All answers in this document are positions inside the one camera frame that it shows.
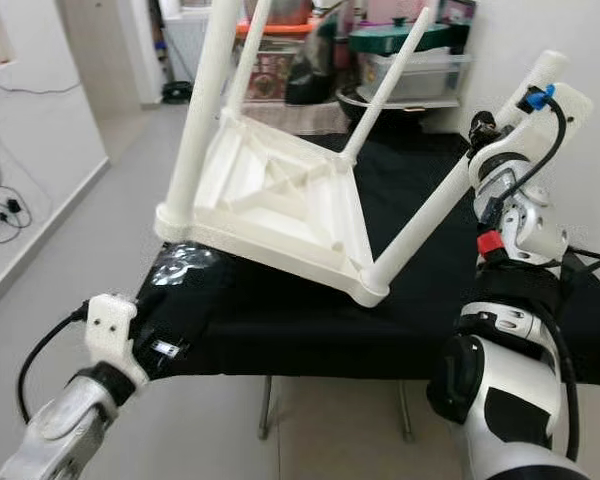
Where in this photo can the orange plastic tray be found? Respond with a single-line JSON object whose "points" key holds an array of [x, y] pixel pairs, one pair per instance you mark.
{"points": [[285, 30]]}

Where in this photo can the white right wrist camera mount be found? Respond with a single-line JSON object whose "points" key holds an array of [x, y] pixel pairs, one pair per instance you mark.
{"points": [[530, 140]]}

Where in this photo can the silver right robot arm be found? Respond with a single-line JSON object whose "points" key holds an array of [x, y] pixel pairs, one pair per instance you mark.
{"points": [[510, 360]]}

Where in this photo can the white box cabinet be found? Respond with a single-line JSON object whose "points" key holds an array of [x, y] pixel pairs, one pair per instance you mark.
{"points": [[185, 45]]}

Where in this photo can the black wok pan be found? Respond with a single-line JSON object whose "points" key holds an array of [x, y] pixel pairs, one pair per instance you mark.
{"points": [[310, 60]]}

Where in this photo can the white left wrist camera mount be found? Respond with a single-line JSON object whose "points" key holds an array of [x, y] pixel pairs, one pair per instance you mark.
{"points": [[115, 335]]}

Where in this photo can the pink plastic container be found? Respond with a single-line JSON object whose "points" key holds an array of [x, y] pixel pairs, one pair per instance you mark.
{"points": [[390, 10]]}

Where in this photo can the metal folding table frame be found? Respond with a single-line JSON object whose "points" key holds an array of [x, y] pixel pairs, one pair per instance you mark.
{"points": [[267, 410]]}

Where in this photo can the black tablecloth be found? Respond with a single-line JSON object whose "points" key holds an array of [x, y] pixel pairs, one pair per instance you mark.
{"points": [[340, 330]]}

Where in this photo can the clear plastic bag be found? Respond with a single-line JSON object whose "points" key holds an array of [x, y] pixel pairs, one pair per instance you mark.
{"points": [[185, 265]]}

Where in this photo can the small black plug adapter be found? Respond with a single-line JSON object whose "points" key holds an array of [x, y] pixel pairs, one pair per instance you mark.
{"points": [[16, 205]]}

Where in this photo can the black round floor device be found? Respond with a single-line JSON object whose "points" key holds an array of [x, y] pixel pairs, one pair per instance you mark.
{"points": [[177, 92]]}

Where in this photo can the green pot with lid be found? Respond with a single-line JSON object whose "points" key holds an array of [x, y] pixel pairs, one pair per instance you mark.
{"points": [[390, 38]]}

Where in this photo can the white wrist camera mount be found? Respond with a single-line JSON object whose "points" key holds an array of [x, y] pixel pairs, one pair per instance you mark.
{"points": [[530, 140], [115, 335]]}

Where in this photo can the beige tablecloth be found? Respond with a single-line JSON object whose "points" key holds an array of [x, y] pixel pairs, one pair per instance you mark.
{"points": [[300, 115]]}

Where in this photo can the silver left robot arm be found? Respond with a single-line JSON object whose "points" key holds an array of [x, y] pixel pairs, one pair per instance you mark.
{"points": [[65, 430]]}

